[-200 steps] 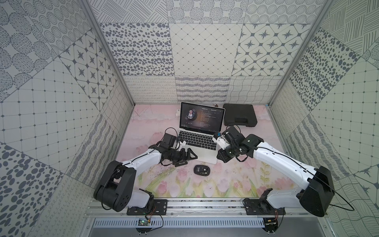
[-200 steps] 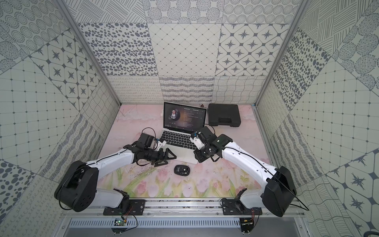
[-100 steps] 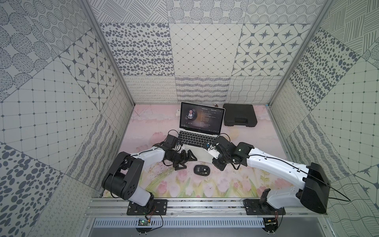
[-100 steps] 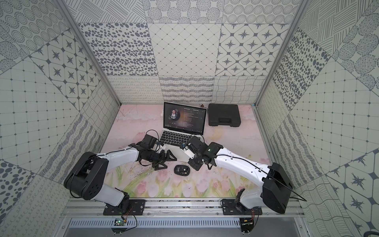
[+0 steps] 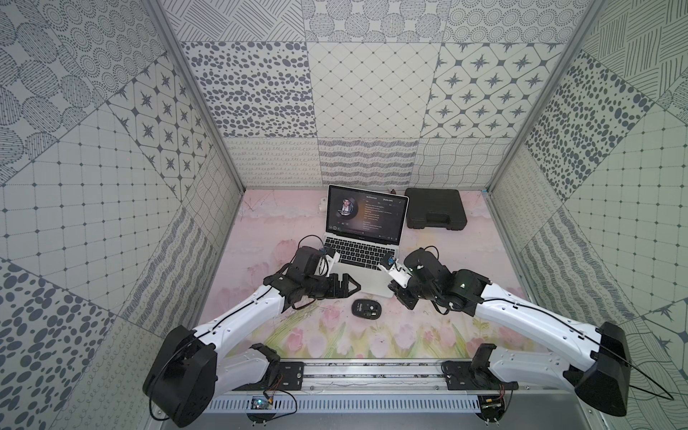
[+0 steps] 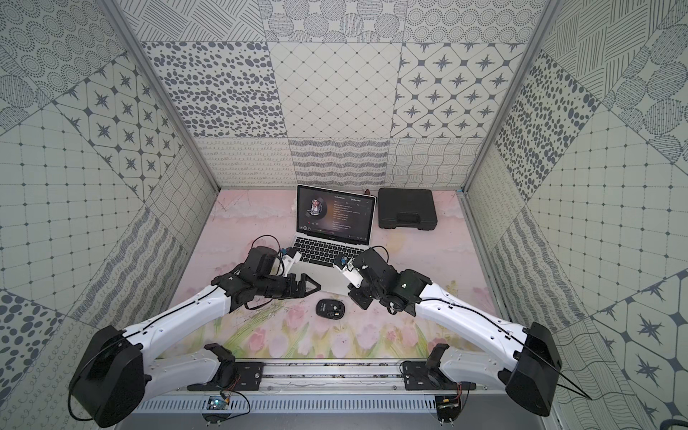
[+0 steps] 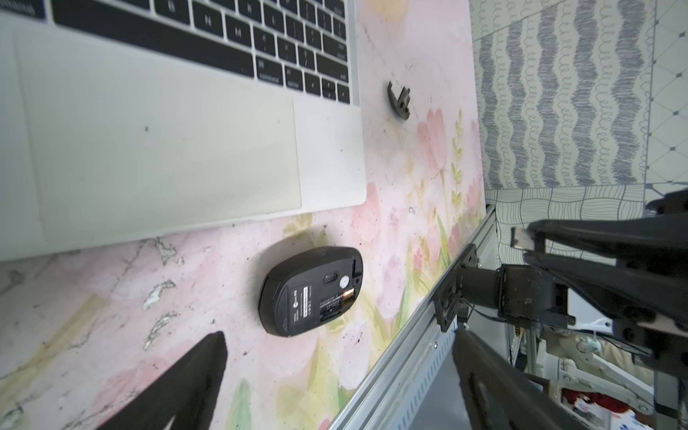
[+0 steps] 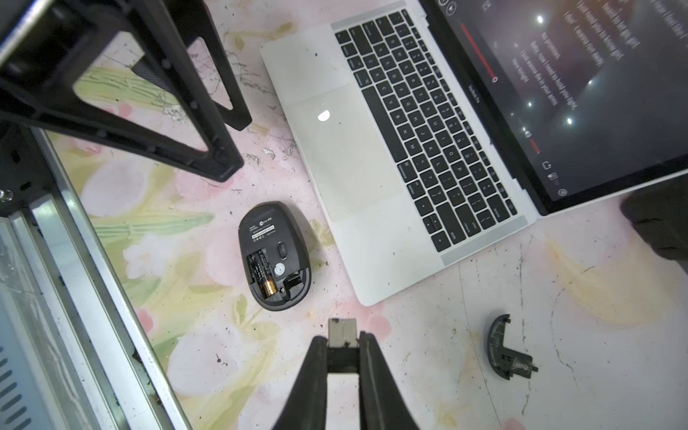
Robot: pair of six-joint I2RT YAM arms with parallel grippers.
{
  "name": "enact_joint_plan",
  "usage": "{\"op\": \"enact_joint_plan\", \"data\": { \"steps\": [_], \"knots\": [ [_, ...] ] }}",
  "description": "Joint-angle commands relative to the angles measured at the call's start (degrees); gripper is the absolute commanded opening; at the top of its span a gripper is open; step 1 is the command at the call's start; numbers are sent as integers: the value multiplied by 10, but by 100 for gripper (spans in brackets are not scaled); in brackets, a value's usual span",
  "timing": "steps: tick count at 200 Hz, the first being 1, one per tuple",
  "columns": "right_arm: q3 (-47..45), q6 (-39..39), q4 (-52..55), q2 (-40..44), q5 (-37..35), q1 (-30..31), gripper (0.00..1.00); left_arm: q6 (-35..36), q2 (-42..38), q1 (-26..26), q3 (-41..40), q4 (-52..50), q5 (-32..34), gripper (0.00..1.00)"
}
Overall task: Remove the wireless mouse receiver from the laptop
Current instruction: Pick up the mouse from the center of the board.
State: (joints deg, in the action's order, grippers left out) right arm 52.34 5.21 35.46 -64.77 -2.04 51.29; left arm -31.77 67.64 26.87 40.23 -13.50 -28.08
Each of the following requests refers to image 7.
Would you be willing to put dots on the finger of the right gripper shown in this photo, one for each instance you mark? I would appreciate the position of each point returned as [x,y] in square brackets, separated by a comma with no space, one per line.
[660,238]
[611,289]

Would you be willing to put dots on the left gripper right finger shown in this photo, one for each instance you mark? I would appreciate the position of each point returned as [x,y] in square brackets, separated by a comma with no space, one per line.
[498,396]

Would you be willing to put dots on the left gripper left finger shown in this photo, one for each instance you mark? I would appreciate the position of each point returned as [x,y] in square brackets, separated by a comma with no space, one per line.
[185,396]

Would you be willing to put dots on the black usb mouse receiver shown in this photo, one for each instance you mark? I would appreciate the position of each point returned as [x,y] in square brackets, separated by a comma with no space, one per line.
[523,239]

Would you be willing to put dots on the black wireless mouse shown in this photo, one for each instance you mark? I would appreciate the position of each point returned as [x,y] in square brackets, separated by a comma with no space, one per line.
[310,289]

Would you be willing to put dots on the black mouse battery cover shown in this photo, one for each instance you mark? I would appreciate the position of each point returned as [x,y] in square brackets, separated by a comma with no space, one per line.
[399,102]

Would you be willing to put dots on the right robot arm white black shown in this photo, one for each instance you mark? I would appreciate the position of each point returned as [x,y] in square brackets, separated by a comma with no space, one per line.
[525,295]

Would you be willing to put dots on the silver laptop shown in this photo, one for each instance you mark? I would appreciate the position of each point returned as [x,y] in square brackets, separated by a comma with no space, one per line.
[127,120]

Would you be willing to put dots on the floral pink table mat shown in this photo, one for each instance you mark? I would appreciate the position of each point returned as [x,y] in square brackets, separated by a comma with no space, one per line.
[84,332]

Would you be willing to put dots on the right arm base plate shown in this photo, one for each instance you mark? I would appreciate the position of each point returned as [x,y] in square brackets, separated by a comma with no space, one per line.
[451,308]

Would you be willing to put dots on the aluminium mounting rail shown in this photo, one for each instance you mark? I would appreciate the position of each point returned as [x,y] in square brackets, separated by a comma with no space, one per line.
[413,385]

